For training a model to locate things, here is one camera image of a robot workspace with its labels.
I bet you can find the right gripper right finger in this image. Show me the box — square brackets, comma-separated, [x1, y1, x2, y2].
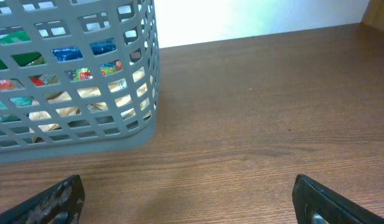
[292, 174, 384, 224]

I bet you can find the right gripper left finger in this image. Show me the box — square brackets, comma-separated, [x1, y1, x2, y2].
[0, 175, 85, 224]

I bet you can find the teal wet wipes pack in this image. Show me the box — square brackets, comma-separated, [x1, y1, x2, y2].
[0, 96, 34, 123]

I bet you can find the grey plastic shopping basket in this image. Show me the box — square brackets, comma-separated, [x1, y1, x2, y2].
[0, 0, 161, 164]

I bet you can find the tan paper pouch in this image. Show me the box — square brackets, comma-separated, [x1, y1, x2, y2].
[29, 67, 148, 131]

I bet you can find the blue cardboard food box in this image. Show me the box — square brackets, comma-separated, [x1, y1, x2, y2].
[51, 39, 116, 62]

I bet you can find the green lid glass jar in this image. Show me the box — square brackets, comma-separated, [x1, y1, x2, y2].
[0, 30, 59, 86]

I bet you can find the silver tin can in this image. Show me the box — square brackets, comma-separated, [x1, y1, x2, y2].
[0, 60, 122, 91]

